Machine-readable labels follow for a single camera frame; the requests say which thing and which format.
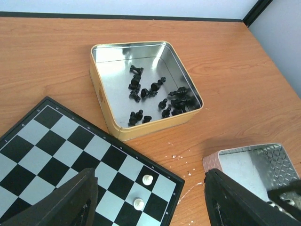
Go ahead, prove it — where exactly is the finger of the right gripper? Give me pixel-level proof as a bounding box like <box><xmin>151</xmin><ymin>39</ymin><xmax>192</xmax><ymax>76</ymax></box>
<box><xmin>267</xmin><ymin>181</ymin><xmax>301</xmax><ymax>213</ymax></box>

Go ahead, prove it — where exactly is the gold square tin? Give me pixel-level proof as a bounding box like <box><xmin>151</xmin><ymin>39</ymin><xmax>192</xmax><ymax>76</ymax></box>
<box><xmin>89</xmin><ymin>40</ymin><xmax>204</xmax><ymax>141</ymax></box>

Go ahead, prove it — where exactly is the pink square tin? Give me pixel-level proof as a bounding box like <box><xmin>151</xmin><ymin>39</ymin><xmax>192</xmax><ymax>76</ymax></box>
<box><xmin>203</xmin><ymin>143</ymin><xmax>300</xmax><ymax>214</ymax></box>

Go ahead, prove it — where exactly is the black and silver chessboard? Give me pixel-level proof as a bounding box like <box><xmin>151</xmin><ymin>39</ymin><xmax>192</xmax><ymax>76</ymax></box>
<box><xmin>0</xmin><ymin>97</ymin><xmax>185</xmax><ymax>226</ymax></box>

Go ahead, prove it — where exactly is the white chess piece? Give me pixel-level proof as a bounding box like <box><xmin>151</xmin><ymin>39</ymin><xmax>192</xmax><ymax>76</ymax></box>
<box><xmin>133</xmin><ymin>198</ymin><xmax>144</xmax><ymax>211</ymax></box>

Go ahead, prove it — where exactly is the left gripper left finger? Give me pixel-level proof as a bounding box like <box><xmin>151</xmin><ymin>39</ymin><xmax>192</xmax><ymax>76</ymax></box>
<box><xmin>1</xmin><ymin>168</ymin><xmax>98</xmax><ymax>226</ymax></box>

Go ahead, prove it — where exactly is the black aluminium frame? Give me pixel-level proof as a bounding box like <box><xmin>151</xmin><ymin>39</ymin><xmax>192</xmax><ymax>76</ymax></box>
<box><xmin>0</xmin><ymin>0</ymin><xmax>271</xmax><ymax>26</ymax></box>

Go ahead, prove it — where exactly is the black chess pieces pile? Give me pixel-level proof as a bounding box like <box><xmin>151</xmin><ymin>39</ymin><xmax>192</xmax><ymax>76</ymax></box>
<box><xmin>128</xmin><ymin>65</ymin><xmax>196</xmax><ymax>127</ymax></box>

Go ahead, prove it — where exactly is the white chess pawn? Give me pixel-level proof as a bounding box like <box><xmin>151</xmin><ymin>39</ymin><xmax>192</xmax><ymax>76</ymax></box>
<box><xmin>142</xmin><ymin>175</ymin><xmax>153</xmax><ymax>186</ymax></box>

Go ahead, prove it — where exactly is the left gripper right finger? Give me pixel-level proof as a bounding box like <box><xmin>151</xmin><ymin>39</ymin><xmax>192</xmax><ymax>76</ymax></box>
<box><xmin>205</xmin><ymin>169</ymin><xmax>301</xmax><ymax>226</ymax></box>

